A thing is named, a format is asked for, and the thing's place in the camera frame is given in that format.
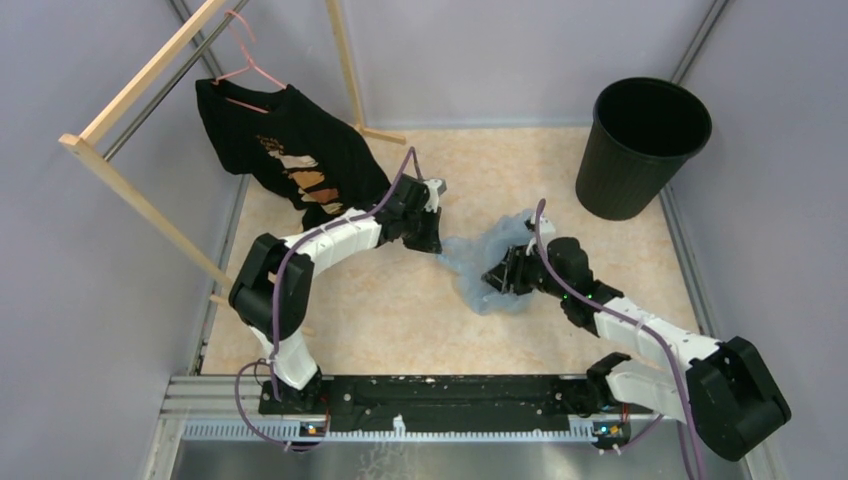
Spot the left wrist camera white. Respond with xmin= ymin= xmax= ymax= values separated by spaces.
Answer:
xmin=423 ymin=178 xmax=447 ymax=213

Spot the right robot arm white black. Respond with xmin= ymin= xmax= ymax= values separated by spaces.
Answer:
xmin=482 ymin=237 xmax=792 ymax=461

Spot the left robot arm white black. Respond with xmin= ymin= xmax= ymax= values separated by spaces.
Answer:
xmin=228 ymin=175 xmax=446 ymax=414

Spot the black ribbed trash bin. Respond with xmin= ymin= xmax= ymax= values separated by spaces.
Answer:
xmin=575 ymin=77 xmax=712 ymax=221

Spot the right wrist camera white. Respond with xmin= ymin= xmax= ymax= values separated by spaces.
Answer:
xmin=525 ymin=214 xmax=556 ymax=255

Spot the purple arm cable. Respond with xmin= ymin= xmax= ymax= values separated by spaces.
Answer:
xmin=234 ymin=145 xmax=425 ymax=454
xmin=532 ymin=198 xmax=710 ymax=480

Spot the blue plastic trash bag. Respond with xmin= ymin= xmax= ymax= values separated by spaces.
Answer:
xmin=437 ymin=209 xmax=534 ymax=316

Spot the black printed t-shirt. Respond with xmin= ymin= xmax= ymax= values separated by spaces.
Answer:
xmin=195 ymin=79 xmax=391 ymax=230

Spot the wooden clothes rack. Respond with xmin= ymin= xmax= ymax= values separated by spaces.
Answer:
xmin=58 ymin=0 xmax=408 ymax=339

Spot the pink wire hanger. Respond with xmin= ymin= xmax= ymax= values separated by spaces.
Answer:
xmin=196 ymin=9 xmax=292 ymax=128

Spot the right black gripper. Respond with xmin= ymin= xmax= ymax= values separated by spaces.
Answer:
xmin=481 ymin=242 xmax=569 ymax=300

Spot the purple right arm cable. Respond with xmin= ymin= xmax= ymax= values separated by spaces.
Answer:
xmin=532 ymin=198 xmax=710 ymax=480

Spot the metal hanging rod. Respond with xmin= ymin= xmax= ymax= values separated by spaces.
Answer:
xmin=103 ymin=13 xmax=234 ymax=163

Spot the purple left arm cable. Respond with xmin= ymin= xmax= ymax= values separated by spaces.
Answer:
xmin=234 ymin=145 xmax=425 ymax=454

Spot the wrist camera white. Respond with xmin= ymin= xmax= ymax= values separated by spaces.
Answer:
xmin=525 ymin=214 xmax=556 ymax=255
xmin=423 ymin=178 xmax=447 ymax=213

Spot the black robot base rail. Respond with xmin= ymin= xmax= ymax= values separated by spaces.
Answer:
xmin=258 ymin=375 xmax=645 ymax=435

